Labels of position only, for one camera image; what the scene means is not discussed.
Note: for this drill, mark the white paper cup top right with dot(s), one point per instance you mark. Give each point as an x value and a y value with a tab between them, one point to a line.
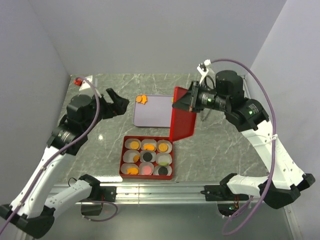
168	143

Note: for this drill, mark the white paper cup top middle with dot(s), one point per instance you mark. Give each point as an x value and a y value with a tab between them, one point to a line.
149	141

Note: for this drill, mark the red box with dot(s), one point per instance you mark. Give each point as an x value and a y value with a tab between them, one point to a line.
146	177

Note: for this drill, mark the white paper cup middle right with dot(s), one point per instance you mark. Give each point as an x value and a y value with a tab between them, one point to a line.
163	157

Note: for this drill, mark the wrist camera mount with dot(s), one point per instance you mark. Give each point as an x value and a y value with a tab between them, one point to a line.
83	85
204	68

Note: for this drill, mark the black sandwich cookie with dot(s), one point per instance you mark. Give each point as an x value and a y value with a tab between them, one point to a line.
147	156
163	171

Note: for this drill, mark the lavender tray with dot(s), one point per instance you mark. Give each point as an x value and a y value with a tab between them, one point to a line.
156	113

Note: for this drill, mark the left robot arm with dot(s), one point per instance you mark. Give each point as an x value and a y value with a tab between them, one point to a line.
33	211

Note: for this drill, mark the orange flower cookie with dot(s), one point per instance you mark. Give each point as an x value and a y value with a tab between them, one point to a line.
138	99

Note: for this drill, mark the white paper cup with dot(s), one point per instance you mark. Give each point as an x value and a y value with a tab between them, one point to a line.
145	164
128	155
125	166
155	171
129	140
153	156
168	143
149	141
163	157

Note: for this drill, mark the pink macaron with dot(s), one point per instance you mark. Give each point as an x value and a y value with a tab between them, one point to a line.
147	170

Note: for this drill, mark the orange dotted round cookie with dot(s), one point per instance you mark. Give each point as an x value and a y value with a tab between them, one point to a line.
135	145

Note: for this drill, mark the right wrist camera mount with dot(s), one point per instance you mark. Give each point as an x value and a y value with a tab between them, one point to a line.
204	68

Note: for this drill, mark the white paper cup centre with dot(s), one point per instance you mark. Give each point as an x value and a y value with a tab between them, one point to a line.
153	156

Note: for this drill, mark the red box lid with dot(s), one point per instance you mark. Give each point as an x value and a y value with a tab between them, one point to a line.
182	124

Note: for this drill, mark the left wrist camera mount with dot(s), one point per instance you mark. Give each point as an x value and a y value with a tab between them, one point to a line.
83	85

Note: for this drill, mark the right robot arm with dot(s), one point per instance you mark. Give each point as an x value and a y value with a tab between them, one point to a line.
286	180

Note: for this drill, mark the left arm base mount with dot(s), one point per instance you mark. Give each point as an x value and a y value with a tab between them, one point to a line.
93	205

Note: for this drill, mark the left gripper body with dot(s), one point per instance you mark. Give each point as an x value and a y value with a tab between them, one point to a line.
104	108

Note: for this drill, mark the white paper cup bottom middle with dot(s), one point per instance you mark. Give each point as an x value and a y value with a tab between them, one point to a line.
145	164

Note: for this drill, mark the white paper cup bottom right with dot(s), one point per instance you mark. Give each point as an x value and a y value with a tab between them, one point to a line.
155	171

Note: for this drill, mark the orange swirl cookie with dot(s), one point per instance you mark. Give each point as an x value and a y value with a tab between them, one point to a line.
136	158

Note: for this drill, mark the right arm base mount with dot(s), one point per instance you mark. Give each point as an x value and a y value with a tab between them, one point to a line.
228	202

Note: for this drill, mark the orange fish cookie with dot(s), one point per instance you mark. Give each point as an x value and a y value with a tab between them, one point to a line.
132	171
149	147

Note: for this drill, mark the orange fish cookie corner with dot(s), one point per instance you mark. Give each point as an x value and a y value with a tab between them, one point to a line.
144	99

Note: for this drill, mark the white paper cup top left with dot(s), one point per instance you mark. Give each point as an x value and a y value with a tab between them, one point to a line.
129	140

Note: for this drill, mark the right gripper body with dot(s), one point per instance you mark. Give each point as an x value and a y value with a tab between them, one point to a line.
209	99

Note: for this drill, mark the white paper cup middle left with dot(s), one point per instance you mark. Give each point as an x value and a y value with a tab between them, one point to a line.
128	155

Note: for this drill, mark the white paper cup bottom left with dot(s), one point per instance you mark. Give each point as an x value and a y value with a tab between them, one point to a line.
125	166

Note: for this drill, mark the metal tongs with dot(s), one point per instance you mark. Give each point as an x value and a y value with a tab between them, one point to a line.
204	115

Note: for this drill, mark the orange round sandwich cookie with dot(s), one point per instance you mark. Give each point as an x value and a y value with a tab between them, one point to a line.
163	147

